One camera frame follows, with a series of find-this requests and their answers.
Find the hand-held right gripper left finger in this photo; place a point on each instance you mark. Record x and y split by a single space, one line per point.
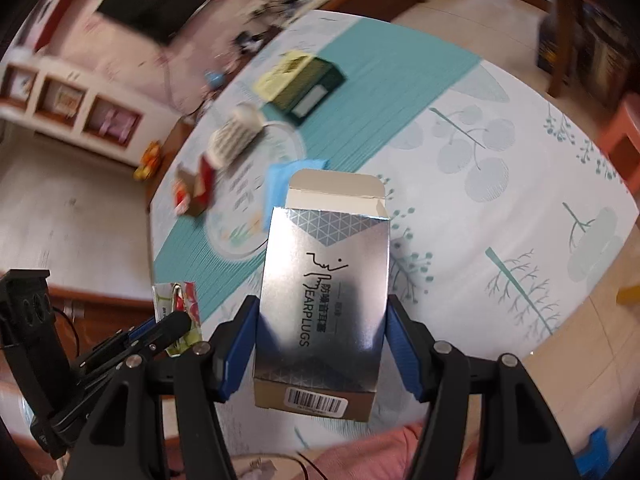
240 345

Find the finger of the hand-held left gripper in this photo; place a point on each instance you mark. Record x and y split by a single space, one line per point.
137 334
170 327

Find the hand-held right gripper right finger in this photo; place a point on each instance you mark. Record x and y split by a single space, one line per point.
405 350

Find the green white snack packet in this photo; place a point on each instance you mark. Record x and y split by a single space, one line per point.
185 300

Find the silver cardboard box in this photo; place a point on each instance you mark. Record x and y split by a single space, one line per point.
322 270

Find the red fries carton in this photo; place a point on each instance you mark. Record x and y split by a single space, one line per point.
206 180

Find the blue face mask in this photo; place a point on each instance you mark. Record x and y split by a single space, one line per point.
280 180

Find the plaid paper cup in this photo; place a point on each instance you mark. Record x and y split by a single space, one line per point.
232 137

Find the green box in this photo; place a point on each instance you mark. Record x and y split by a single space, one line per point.
305 85

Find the wooden door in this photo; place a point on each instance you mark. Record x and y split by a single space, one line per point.
100 296

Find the table with patterned cloth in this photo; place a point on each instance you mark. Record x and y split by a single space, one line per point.
475 260

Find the person's pink trousers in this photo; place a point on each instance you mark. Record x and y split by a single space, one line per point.
360 455

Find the fruit bowl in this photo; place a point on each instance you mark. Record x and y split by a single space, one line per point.
147 160

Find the low wooden side cabinet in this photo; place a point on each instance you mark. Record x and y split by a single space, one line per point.
175 135

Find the pink dumbbells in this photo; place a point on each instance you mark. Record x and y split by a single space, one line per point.
116 124

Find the small blue object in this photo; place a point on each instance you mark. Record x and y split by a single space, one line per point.
596 450

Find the framed picture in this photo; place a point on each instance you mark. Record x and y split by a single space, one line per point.
67 99

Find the blue figurine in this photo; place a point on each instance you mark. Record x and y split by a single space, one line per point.
215 79

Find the pink plastic stool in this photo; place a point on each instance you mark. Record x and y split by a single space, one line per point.
622 130

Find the wooden dining table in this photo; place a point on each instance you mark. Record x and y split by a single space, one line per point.
565 25

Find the red wall shelf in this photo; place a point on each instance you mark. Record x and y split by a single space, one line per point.
62 10

